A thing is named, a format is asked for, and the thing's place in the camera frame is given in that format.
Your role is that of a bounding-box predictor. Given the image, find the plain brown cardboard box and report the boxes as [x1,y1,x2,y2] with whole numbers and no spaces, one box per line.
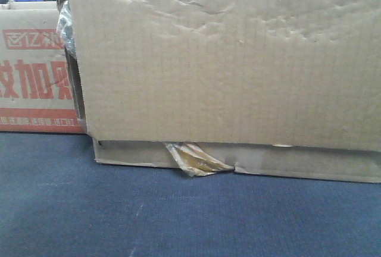
[68,0,380,183]

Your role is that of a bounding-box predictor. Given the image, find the peeling brown packing tape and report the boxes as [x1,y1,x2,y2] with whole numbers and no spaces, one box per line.
[164,142,235,177]

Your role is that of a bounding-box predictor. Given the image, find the crumpled clear plastic wrap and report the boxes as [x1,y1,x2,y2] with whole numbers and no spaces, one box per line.
[57,0,77,60]

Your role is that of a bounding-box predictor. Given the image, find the red printed cardboard box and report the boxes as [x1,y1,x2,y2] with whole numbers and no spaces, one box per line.
[1,2,83,133]

